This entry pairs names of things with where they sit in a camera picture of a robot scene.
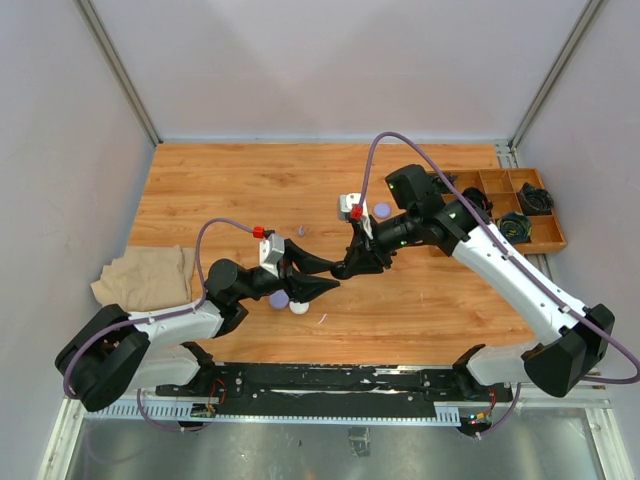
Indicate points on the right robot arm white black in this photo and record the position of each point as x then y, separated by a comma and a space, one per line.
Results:
564, 349

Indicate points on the black earbud charging case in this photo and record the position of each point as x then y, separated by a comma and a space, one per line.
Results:
339, 271

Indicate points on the wooden compartment tray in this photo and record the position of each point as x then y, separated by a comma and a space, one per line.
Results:
517, 201

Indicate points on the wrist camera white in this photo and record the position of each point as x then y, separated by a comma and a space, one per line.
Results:
271, 252
349, 207

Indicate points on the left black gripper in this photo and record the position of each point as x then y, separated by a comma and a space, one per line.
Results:
302, 287

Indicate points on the purple charging case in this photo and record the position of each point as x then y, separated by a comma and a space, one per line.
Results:
382, 210
279, 300

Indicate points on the rolled black tie centre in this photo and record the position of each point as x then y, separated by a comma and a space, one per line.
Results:
479, 199

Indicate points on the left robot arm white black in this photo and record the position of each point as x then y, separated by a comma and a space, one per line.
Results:
119, 351

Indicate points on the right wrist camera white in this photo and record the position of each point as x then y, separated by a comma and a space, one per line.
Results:
349, 207

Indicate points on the beige folded cloth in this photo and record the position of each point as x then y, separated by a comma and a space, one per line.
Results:
147, 279

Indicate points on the rolled dark tie top left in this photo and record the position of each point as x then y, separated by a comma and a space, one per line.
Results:
440, 186

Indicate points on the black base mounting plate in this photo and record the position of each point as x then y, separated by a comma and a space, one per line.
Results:
322, 384

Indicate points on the white slotted cable duct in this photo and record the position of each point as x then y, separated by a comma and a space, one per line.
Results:
292, 410

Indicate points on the rolled dark tie right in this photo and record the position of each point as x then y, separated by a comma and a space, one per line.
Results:
535, 201

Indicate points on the rolled blue yellow tie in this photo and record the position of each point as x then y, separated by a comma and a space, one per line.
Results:
515, 227

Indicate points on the rolled dark tie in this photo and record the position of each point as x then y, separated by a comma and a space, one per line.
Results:
535, 201
440, 186

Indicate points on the white earbud charging case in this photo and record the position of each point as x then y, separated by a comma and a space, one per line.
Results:
299, 308

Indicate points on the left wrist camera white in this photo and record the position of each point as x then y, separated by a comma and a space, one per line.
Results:
271, 252

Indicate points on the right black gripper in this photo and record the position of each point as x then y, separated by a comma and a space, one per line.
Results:
367, 258

